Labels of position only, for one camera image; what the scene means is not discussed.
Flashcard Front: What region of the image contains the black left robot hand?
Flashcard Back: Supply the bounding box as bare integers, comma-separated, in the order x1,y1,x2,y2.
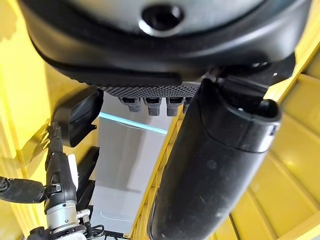
18,0,311,240

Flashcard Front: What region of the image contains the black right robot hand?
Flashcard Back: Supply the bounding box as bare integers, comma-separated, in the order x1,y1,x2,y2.
0,123,81,219

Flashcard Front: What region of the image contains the black sole-shaped part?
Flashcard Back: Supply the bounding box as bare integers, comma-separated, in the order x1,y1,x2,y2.
51,87,105,149
74,146,101,210

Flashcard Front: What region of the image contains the yellow shelf upright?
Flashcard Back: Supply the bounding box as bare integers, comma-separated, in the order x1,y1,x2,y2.
0,0,66,240

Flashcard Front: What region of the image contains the light blue floor tape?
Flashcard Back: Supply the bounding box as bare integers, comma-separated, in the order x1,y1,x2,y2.
99,111,169,137

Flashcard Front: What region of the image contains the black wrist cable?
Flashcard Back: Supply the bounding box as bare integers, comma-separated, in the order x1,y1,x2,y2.
83,216,106,237

